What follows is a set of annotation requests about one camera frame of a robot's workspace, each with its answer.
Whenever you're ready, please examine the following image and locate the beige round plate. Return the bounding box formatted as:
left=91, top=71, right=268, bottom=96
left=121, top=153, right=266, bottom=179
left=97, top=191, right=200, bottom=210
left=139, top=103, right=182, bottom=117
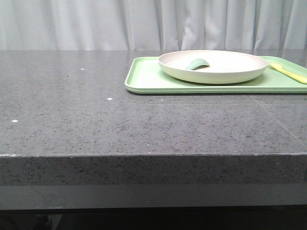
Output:
left=158, top=50, right=268, bottom=84

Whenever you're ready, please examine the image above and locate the yellow plastic fork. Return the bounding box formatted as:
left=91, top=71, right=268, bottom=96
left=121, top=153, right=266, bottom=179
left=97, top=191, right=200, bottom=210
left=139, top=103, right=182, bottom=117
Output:
left=269, top=63, right=307, bottom=84

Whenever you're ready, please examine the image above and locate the light green serving tray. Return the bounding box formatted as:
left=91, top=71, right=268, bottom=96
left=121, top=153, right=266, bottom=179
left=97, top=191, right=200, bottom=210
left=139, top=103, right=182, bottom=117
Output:
left=125, top=57, right=307, bottom=94

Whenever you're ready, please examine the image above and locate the sage green spoon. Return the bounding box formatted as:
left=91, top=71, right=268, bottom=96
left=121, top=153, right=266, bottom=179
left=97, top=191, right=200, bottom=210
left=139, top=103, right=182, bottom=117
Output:
left=186, top=58, right=210, bottom=70

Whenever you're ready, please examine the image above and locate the grey pleated curtain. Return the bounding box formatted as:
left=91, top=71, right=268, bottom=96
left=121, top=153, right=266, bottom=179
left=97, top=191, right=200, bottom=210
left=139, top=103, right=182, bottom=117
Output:
left=0, top=0, right=307, bottom=50

